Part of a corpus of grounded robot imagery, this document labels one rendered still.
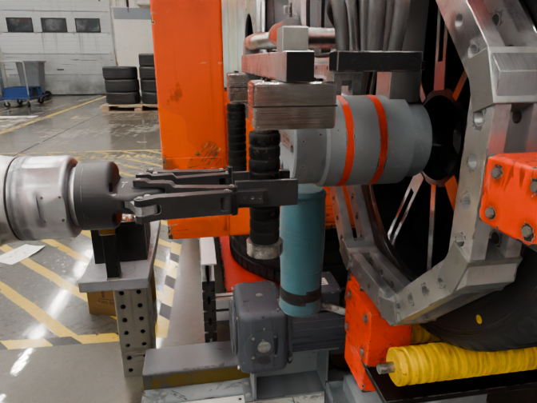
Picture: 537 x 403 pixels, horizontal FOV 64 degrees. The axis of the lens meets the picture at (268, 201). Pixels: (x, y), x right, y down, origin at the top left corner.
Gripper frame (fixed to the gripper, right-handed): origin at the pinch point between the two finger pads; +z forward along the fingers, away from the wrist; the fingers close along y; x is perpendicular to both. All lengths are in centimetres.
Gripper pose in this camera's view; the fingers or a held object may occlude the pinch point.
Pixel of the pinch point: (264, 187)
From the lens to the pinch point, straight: 50.1
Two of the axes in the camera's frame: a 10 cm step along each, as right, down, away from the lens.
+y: 1.6, 3.1, -9.4
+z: 9.9, -0.5, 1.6
